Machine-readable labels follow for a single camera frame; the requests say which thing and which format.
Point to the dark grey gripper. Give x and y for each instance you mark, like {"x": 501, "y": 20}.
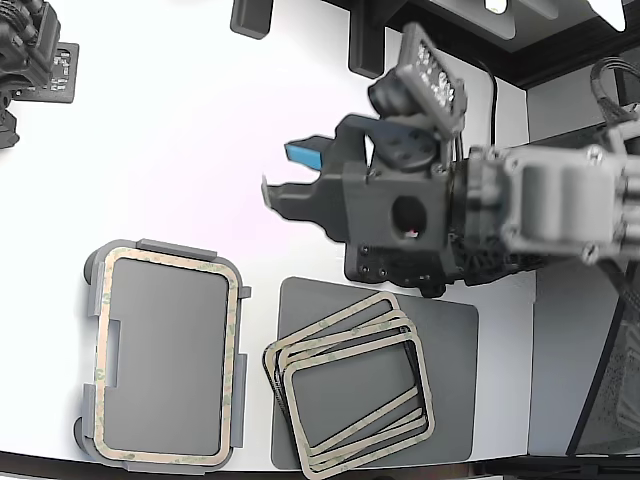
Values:
{"x": 370, "y": 240}

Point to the beige rectangular adhesive frame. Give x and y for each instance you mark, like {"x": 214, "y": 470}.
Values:
{"x": 101, "y": 300}
{"x": 425, "y": 385}
{"x": 380, "y": 334}
{"x": 330, "y": 323}
{"x": 360, "y": 330}

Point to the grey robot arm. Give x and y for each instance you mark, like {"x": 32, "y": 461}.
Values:
{"x": 550, "y": 200}

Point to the grey holder with black legs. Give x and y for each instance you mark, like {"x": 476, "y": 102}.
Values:
{"x": 165, "y": 350}

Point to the dark grey box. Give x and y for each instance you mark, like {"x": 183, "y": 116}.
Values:
{"x": 250, "y": 17}

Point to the black LED light panel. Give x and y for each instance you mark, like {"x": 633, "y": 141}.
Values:
{"x": 435, "y": 75}

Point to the dark grey mat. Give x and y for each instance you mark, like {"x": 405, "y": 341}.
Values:
{"x": 450, "y": 375}

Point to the dark labelled plate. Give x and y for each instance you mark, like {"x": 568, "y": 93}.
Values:
{"x": 65, "y": 75}

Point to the black mechanical device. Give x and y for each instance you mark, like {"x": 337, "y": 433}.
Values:
{"x": 20, "y": 60}

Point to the black metal strut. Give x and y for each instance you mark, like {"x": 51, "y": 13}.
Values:
{"x": 597, "y": 380}

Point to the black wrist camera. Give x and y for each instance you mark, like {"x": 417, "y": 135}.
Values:
{"x": 400, "y": 145}

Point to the dark grey bracket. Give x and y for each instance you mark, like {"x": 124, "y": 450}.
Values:
{"x": 367, "y": 40}

